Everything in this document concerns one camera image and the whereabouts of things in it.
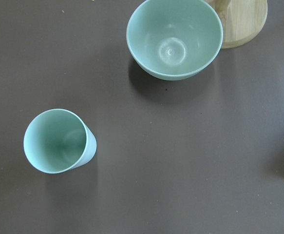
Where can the green cup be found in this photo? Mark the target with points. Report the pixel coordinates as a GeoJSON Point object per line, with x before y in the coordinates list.
{"type": "Point", "coordinates": [58, 140]}

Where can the green bowl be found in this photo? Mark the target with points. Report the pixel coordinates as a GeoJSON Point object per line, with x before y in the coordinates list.
{"type": "Point", "coordinates": [174, 39]}

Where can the wooden mug tree stand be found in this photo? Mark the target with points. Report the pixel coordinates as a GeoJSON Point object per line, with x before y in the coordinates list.
{"type": "Point", "coordinates": [242, 20]}

